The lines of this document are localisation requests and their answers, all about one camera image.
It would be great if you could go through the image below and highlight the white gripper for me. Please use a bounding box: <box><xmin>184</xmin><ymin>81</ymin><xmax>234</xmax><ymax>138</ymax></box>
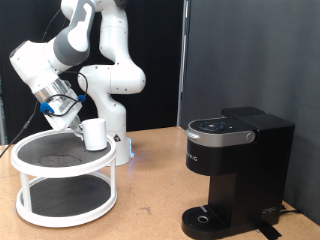
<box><xmin>44</xmin><ymin>98</ymin><xmax>85</xmax><ymax>135</ymax></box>

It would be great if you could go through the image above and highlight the white mug green taped handle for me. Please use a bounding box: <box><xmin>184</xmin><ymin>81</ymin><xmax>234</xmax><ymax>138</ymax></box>
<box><xmin>75</xmin><ymin>118</ymin><xmax>109</xmax><ymax>152</ymax></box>

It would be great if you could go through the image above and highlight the black Keurig coffee machine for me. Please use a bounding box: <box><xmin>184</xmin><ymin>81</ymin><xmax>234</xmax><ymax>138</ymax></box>
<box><xmin>181</xmin><ymin>106</ymin><xmax>296</xmax><ymax>240</ymax></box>

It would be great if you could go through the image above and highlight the white two-tier turntable stand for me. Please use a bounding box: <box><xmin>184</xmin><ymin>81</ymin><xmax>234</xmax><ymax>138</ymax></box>
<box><xmin>10</xmin><ymin>127</ymin><xmax>118</xmax><ymax>229</ymax></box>

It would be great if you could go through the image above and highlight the large blue cable clip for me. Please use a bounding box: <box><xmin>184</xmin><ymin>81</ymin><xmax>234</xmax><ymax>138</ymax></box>
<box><xmin>39</xmin><ymin>102</ymin><xmax>56</xmax><ymax>116</ymax></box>

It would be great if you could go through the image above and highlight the long black camera cable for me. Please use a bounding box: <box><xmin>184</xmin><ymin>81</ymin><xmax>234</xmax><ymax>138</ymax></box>
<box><xmin>0</xmin><ymin>8</ymin><xmax>89</xmax><ymax>159</ymax></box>

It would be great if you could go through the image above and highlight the grey metal frame bar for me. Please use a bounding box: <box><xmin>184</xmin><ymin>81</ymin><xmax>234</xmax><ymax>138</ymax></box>
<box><xmin>0</xmin><ymin>74</ymin><xmax>7</xmax><ymax>146</ymax></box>

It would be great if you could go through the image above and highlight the black power cord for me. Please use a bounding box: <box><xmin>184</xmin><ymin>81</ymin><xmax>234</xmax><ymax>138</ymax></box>
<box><xmin>280</xmin><ymin>203</ymin><xmax>303</xmax><ymax>215</ymax></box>

